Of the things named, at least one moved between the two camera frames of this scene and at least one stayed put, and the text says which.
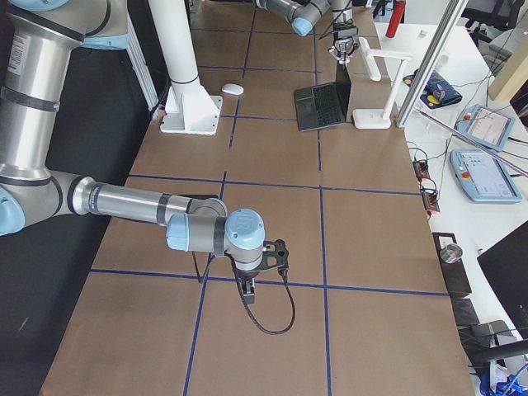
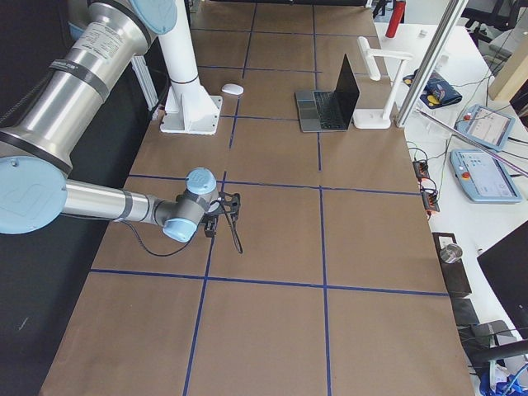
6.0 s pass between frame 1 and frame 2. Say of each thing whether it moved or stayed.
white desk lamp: stayed
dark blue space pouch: stayed
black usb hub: stayed
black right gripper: moved
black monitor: stayed
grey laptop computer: moved
